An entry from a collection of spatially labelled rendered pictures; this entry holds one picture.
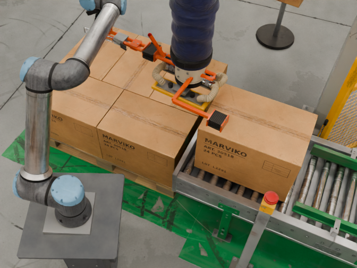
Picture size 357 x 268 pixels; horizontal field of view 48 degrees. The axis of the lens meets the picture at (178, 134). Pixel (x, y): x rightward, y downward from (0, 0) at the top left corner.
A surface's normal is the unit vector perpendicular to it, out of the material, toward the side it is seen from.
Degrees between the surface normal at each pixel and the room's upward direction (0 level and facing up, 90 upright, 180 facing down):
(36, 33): 0
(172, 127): 0
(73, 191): 9
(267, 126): 0
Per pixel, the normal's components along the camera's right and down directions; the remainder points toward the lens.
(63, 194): 0.18, -0.54
